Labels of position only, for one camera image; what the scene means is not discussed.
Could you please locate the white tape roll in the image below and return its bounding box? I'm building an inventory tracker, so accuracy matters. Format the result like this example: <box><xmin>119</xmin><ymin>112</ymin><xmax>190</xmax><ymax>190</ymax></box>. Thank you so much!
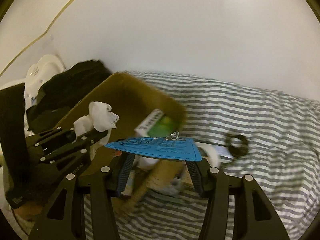
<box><xmin>196</xmin><ymin>142</ymin><xmax>221</xmax><ymax>168</ymax></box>

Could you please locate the white tissue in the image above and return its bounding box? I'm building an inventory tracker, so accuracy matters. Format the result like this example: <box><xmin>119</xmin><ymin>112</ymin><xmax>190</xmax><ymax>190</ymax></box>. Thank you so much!
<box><xmin>73</xmin><ymin>101</ymin><xmax>120</xmax><ymax>160</ymax></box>

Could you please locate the grey checked bed sheet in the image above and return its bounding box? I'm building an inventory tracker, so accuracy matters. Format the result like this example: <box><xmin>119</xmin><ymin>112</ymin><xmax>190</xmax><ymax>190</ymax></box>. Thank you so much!
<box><xmin>127</xmin><ymin>72</ymin><xmax>319</xmax><ymax>239</ymax></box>

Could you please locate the black clothes pile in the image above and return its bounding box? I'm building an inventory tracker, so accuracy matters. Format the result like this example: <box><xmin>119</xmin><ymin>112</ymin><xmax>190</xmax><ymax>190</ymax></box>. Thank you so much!
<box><xmin>0</xmin><ymin>59</ymin><xmax>112</xmax><ymax>196</ymax></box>

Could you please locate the white padded headboard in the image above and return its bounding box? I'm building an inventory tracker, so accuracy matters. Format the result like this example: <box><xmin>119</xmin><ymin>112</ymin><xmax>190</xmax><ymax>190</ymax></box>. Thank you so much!
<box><xmin>0</xmin><ymin>54</ymin><xmax>66</xmax><ymax>136</ymax></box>

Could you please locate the person's left hand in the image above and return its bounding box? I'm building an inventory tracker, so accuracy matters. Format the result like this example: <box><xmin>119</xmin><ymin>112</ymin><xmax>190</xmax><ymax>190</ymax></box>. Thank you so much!
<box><xmin>14</xmin><ymin>201</ymin><xmax>47</xmax><ymax>220</ymax></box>

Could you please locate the blue card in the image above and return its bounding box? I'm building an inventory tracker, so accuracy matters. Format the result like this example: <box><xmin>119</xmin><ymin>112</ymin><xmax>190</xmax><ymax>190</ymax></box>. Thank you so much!
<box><xmin>105</xmin><ymin>137</ymin><xmax>202</xmax><ymax>162</ymax></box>

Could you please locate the white ointment tube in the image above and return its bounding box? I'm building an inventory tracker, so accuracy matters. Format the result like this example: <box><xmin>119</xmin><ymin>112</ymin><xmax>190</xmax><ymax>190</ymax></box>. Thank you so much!
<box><xmin>214</xmin><ymin>146</ymin><xmax>234</xmax><ymax>159</ymax></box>

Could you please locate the brown cardboard box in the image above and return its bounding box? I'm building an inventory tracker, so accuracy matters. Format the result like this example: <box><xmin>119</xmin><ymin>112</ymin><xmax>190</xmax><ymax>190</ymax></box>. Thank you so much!
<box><xmin>12</xmin><ymin>71</ymin><xmax>188</xmax><ymax>221</ymax></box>

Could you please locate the clear plastic bag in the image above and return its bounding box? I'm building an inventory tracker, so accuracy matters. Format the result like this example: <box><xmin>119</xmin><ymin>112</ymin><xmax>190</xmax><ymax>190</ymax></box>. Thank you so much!
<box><xmin>164</xmin><ymin>131</ymin><xmax>185</xmax><ymax>141</ymax></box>

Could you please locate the green white medicine box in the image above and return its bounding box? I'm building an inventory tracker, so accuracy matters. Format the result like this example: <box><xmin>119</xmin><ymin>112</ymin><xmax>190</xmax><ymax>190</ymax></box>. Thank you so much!
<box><xmin>135</xmin><ymin>109</ymin><xmax>179</xmax><ymax>138</ymax></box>

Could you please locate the silver foil packet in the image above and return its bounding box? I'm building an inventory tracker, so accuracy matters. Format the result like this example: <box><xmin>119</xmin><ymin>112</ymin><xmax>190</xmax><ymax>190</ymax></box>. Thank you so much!
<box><xmin>149</xmin><ymin>177</ymin><xmax>184</xmax><ymax>197</ymax></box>

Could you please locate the white cylindrical bottle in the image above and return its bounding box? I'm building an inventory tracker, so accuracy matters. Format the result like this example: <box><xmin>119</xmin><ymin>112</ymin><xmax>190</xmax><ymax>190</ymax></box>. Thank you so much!
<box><xmin>135</xmin><ymin>156</ymin><xmax>159</xmax><ymax>171</ymax></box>

